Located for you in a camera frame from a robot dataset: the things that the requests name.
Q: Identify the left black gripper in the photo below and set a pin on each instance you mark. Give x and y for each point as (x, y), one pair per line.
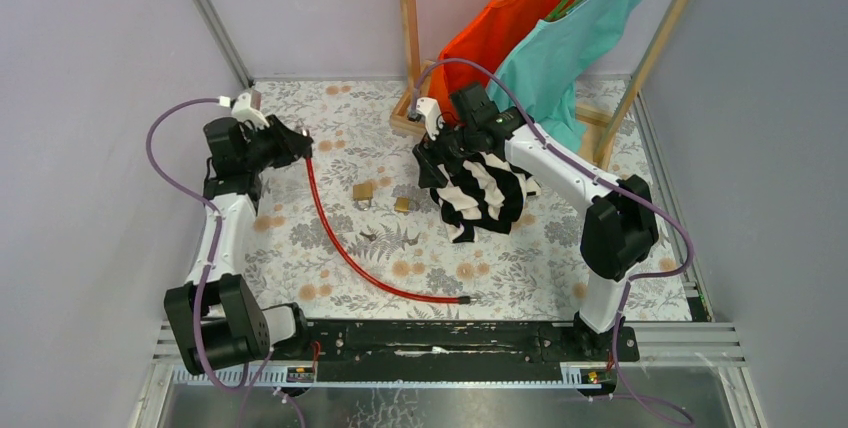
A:
(290, 143)

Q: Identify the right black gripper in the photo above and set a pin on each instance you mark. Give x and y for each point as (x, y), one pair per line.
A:
(429, 154)

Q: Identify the brass padlock with shackle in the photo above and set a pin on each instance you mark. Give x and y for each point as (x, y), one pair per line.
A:
(362, 196)

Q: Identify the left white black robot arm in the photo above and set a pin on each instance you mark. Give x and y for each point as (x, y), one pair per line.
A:
(215, 318)

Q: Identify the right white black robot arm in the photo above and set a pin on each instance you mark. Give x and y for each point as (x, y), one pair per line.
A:
(619, 226)

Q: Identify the square brass padlock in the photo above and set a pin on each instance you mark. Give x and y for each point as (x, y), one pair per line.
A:
(403, 205)

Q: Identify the black white striped cloth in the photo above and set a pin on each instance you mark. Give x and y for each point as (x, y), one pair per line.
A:
(487, 193)

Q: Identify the floral table mat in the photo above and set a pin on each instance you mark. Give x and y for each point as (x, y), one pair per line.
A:
(412, 270)

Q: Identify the wooden clothes rack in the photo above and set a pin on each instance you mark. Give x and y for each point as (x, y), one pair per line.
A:
(598, 141)

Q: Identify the orange t-shirt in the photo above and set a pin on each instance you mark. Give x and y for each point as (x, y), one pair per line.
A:
(487, 40)

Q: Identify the teal t-shirt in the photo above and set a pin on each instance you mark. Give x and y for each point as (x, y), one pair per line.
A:
(541, 70)

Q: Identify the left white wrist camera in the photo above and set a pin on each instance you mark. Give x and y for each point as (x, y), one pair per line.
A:
(246, 108)

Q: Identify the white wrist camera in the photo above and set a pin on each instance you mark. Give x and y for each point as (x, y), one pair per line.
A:
(246, 108)
(426, 110)

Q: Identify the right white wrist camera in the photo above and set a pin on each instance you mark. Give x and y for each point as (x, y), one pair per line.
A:
(426, 110)

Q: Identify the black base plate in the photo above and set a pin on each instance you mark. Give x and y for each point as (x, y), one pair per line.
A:
(385, 351)

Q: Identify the aluminium rail frame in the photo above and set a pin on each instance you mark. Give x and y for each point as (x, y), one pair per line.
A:
(689, 372)

